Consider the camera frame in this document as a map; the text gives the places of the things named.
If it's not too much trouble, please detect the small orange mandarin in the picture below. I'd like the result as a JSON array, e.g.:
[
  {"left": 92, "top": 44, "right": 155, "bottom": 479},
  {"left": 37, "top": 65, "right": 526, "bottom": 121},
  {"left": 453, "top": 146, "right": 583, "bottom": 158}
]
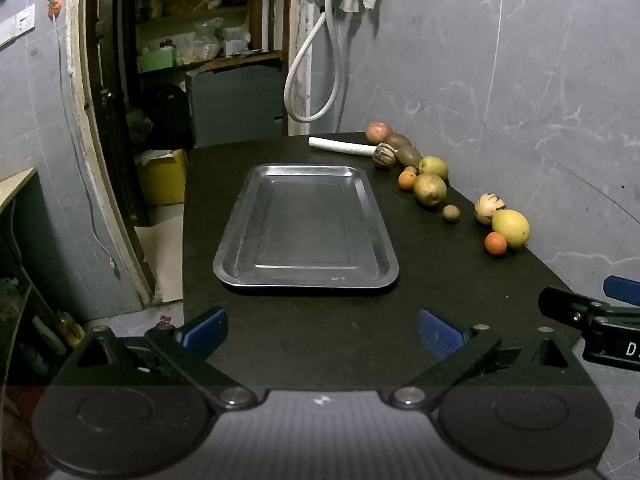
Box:
[
  {"left": 397, "top": 170, "right": 418, "bottom": 191},
  {"left": 484, "top": 232, "right": 508, "bottom": 256}
]

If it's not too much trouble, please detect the yellow lemon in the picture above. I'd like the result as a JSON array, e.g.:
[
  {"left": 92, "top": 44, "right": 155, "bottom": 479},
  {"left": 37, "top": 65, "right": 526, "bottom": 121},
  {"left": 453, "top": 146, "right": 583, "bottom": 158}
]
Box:
[{"left": 491, "top": 209, "right": 530, "bottom": 248}]

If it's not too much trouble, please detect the striped pepino melon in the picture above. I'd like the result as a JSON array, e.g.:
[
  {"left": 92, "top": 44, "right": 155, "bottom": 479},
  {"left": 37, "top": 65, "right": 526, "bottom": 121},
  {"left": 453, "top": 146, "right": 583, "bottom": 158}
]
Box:
[
  {"left": 474, "top": 193, "right": 506, "bottom": 224},
  {"left": 372, "top": 142, "right": 397, "bottom": 167}
]

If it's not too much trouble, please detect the brownish yellow pear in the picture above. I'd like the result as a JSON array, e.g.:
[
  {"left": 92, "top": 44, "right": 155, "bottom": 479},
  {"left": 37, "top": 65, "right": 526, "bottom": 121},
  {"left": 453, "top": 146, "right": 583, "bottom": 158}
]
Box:
[{"left": 412, "top": 174, "right": 447, "bottom": 206}]

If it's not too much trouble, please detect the silver metal tray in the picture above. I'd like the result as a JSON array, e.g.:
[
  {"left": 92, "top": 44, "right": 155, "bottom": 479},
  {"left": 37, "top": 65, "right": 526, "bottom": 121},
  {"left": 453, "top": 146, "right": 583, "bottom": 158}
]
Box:
[{"left": 213, "top": 164, "right": 399, "bottom": 290}]

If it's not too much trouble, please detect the yellow box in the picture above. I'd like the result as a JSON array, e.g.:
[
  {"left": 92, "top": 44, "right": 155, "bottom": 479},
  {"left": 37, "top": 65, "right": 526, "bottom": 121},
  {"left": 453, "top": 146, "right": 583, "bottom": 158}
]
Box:
[{"left": 136, "top": 150, "right": 188, "bottom": 207}]

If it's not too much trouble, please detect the yellow-green pear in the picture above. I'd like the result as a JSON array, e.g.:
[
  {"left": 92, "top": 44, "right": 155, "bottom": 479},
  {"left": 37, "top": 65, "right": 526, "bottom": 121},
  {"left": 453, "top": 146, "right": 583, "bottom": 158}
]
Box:
[{"left": 418, "top": 156, "right": 449, "bottom": 181}]

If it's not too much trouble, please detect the near brown kiwi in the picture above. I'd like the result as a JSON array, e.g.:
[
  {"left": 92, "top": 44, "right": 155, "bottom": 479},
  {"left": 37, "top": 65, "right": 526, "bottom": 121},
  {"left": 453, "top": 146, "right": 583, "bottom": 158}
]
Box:
[{"left": 396, "top": 145, "right": 423, "bottom": 168}]

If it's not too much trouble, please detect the brown kiwi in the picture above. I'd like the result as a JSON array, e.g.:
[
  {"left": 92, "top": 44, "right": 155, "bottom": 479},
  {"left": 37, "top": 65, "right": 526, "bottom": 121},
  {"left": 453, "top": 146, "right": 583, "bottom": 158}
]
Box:
[
  {"left": 384, "top": 132, "right": 411, "bottom": 150},
  {"left": 396, "top": 145, "right": 423, "bottom": 168}
]

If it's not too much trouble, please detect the far brown kiwi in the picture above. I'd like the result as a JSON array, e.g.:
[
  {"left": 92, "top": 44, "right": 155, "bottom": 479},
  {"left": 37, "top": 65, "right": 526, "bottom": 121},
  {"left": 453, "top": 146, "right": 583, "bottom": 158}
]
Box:
[{"left": 384, "top": 132, "right": 411, "bottom": 150}]

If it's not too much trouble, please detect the white plastic tube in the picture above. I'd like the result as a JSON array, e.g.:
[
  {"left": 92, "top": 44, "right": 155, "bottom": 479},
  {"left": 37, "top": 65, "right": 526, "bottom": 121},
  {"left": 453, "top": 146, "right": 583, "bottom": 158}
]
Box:
[{"left": 307, "top": 136, "right": 376, "bottom": 157}]

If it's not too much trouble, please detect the red apple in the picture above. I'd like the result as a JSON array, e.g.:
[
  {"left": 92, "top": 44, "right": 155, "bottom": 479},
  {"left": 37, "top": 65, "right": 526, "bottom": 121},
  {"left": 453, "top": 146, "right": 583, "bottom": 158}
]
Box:
[{"left": 366, "top": 122, "right": 393, "bottom": 145}]

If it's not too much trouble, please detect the dark grey cabinet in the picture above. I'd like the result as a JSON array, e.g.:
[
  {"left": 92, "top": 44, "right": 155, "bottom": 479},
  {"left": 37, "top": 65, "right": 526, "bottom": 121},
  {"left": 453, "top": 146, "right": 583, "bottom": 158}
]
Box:
[{"left": 186, "top": 62, "right": 285, "bottom": 148}]

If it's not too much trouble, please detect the green box on shelf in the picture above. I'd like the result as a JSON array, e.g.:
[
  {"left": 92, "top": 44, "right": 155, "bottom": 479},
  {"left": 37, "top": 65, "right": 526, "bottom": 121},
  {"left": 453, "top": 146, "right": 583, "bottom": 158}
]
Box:
[{"left": 137, "top": 47, "right": 177, "bottom": 74}]

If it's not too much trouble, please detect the white hanging hose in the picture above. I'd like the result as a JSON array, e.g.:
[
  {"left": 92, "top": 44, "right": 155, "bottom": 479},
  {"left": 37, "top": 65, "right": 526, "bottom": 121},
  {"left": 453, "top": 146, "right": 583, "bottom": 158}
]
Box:
[{"left": 283, "top": 0, "right": 346, "bottom": 124}]

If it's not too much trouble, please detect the orange wall hook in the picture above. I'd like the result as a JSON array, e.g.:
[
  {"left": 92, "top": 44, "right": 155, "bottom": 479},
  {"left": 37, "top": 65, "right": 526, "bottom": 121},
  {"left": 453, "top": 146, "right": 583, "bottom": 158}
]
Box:
[{"left": 47, "top": 0, "right": 62, "bottom": 21}]

